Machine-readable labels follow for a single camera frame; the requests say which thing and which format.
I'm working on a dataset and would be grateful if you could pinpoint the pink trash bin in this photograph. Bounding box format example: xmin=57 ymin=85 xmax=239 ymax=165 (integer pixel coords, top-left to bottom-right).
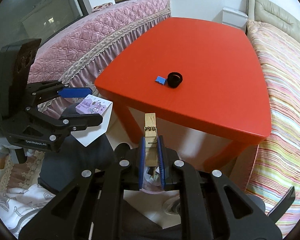
xmin=141 ymin=166 xmax=163 ymax=194

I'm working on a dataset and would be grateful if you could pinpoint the beige leather headboard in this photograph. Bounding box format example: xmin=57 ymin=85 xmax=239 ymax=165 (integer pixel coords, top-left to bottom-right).
xmin=246 ymin=0 xmax=300 ymax=43

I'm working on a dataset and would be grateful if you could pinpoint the red table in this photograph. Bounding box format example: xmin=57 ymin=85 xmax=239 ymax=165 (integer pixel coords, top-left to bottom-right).
xmin=95 ymin=17 xmax=271 ymax=172

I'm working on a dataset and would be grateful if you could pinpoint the white nightstand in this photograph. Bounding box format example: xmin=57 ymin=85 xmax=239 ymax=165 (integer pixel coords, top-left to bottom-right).
xmin=222 ymin=7 xmax=248 ymax=30

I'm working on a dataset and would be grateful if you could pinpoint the wooden clothespin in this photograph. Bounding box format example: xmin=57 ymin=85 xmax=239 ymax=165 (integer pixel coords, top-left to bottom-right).
xmin=144 ymin=113 xmax=158 ymax=167

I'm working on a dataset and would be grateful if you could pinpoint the striped bed mattress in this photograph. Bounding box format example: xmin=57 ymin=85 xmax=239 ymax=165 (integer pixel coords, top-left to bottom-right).
xmin=245 ymin=20 xmax=300 ymax=237

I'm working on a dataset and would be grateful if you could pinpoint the purple white box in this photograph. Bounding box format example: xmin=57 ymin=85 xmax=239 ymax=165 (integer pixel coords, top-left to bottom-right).
xmin=71 ymin=94 xmax=113 ymax=147

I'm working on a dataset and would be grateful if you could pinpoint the pink quilted bed cover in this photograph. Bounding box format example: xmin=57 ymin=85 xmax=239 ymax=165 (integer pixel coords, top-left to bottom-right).
xmin=27 ymin=0 xmax=172 ymax=120

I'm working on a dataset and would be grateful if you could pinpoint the blue small wrapper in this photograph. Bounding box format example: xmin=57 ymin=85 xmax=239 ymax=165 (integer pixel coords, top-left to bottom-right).
xmin=155 ymin=76 xmax=166 ymax=85

